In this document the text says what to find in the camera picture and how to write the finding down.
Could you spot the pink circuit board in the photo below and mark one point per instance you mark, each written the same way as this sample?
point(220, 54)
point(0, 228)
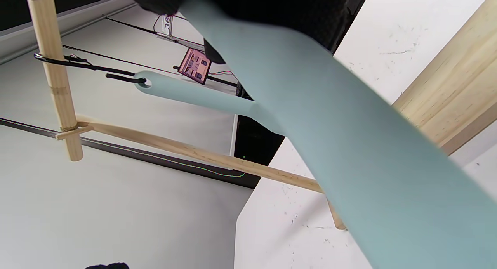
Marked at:
point(194, 65)

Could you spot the wooden hanging rack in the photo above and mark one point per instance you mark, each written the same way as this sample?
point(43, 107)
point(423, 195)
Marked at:
point(54, 67)

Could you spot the black metal s-hook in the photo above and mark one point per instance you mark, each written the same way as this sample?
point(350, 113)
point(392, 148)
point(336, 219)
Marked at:
point(120, 78)

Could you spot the teal dessert spatula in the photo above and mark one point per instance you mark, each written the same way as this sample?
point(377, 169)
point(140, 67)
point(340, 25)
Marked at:
point(186, 92)
point(369, 164)

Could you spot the person's right hand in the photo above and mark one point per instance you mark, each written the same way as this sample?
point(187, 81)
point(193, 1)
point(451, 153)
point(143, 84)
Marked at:
point(252, 5)

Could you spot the white paper tag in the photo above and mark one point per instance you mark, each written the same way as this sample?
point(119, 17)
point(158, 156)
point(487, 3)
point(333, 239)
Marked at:
point(167, 24)

